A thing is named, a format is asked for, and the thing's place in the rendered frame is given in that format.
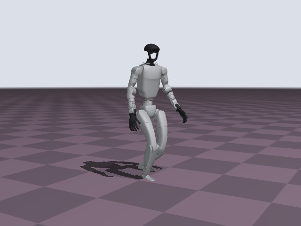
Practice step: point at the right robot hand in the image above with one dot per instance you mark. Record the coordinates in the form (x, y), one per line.
(132, 121)

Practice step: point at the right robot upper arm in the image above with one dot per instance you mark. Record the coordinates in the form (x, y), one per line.
(135, 72)

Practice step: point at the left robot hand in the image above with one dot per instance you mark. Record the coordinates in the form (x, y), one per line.
(182, 113)

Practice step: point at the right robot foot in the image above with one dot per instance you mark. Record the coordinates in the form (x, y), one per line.
(148, 177)

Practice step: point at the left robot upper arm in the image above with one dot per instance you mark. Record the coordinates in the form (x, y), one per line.
(164, 79)

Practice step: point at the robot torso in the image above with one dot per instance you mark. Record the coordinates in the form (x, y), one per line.
(148, 85)

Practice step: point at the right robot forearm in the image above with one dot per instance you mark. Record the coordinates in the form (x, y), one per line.
(131, 100)

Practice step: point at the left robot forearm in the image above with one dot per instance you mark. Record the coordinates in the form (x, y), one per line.
(172, 99)

